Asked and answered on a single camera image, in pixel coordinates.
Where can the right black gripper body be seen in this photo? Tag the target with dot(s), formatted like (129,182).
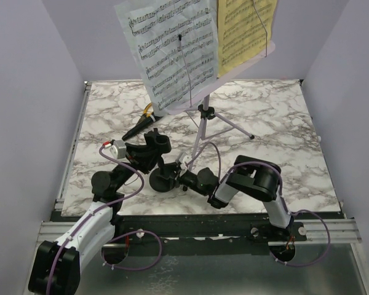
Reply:
(176,173)

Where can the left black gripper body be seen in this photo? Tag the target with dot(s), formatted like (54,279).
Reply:
(140,163)

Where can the black microphone desk stand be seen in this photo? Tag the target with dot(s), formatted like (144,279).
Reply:
(157,145)

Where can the black microphone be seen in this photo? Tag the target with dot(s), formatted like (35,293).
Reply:
(145,121)

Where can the lilac perforated music stand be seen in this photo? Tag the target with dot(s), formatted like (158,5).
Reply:
(208,113)

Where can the white sheet music page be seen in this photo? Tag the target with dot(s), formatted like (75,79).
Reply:
(175,46)

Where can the yellow sheet music page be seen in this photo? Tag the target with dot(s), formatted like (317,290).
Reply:
(244,31)

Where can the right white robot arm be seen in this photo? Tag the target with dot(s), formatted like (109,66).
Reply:
(255,178)

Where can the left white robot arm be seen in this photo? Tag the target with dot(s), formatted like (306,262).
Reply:
(58,264)

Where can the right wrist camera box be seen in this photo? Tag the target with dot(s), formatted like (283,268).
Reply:
(182,162)

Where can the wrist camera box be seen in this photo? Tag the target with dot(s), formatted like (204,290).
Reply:
(182,162)
(117,148)

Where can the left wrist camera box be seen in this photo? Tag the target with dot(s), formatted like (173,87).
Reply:
(117,148)

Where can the yellow handled pliers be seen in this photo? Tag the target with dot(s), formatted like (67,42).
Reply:
(147,111)

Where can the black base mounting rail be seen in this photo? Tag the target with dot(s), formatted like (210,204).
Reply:
(209,234)

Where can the aluminium extrusion rail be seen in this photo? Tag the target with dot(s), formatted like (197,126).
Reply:
(342,231)

